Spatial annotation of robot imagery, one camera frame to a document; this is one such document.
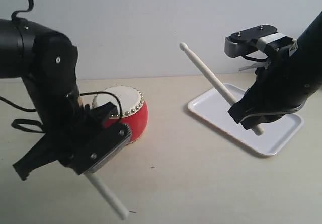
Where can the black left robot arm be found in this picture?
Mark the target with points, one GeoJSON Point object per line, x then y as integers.
{"type": "Point", "coordinates": [44, 59]}

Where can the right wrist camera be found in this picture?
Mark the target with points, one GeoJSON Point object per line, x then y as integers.
{"type": "Point", "coordinates": [263, 38]}

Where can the white drumstick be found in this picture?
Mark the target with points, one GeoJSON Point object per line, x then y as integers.
{"type": "Point", "coordinates": [108, 195]}
{"type": "Point", "coordinates": [211, 77]}

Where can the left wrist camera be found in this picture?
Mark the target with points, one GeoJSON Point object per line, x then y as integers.
{"type": "Point", "coordinates": [102, 113]}

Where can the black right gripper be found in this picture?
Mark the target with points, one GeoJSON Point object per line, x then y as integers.
{"type": "Point", "coordinates": [263, 103]}

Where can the white plastic tray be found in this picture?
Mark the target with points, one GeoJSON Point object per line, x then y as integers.
{"type": "Point", "coordinates": [212, 108]}

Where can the small red drum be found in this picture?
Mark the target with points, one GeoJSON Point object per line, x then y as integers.
{"type": "Point", "coordinates": [134, 108]}

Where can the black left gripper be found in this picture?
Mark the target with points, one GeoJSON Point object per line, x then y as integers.
{"type": "Point", "coordinates": [72, 137]}

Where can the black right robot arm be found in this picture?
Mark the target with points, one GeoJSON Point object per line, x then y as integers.
{"type": "Point", "coordinates": [288, 71]}

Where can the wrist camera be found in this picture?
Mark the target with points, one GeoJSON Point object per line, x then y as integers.
{"type": "Point", "coordinates": [263, 38]}
{"type": "Point", "coordinates": [102, 113]}

